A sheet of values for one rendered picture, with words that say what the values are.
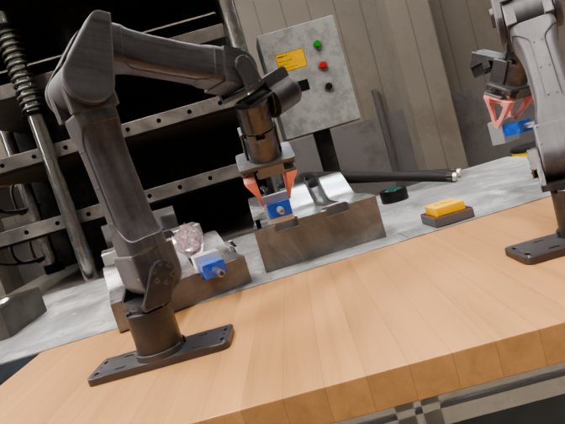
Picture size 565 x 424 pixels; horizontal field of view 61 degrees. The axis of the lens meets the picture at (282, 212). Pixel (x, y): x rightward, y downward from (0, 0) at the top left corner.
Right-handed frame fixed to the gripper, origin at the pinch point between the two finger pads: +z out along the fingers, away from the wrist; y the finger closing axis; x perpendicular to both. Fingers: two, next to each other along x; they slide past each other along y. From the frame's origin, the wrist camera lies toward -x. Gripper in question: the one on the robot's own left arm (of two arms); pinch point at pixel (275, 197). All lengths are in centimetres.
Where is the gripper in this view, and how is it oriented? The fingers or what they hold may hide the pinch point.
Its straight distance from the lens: 90.7
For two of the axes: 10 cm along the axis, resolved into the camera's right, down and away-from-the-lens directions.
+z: 2.0, 8.0, 5.6
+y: -9.6, 2.8, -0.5
